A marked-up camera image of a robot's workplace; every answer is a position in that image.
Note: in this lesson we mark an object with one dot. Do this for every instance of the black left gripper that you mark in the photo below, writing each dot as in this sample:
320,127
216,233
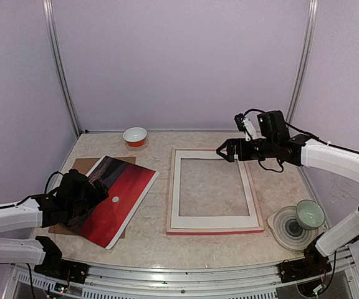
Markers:
96,199

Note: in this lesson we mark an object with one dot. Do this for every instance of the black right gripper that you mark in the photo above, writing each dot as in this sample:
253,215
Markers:
231,149

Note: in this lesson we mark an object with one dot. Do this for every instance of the red dark sunset photo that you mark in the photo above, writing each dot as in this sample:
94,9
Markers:
127,185

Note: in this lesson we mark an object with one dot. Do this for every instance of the white mat board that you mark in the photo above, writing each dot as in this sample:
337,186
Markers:
209,196

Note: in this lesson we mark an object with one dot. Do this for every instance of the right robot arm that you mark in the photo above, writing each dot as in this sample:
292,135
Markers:
342,166

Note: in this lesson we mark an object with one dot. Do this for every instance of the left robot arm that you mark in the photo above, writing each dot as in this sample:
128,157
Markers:
41,252

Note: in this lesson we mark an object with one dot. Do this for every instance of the brown cardboard backing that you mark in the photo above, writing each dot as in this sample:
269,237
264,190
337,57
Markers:
83,165

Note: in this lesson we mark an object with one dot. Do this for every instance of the orange white bowl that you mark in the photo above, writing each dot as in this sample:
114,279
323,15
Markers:
135,136

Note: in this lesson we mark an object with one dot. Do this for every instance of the white swirl plate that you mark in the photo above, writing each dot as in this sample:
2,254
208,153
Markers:
287,231

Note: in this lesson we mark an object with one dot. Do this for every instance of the green ceramic bowl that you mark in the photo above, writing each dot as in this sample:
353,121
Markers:
309,215

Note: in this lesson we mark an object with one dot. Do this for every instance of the pink wooden picture frame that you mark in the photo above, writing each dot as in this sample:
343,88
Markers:
176,224

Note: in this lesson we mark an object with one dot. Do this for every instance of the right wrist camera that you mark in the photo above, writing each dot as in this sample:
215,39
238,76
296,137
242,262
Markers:
245,125

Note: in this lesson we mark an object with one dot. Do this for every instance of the aluminium front rail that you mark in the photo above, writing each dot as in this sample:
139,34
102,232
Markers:
253,281

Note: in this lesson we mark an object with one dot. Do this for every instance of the right aluminium corner post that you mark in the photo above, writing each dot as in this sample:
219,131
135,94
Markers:
304,59

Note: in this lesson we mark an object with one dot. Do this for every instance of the aluminium corner post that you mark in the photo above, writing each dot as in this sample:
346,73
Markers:
59,66
304,59

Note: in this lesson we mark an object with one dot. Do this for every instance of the left aluminium corner post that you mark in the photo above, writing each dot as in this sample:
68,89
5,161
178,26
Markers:
59,66

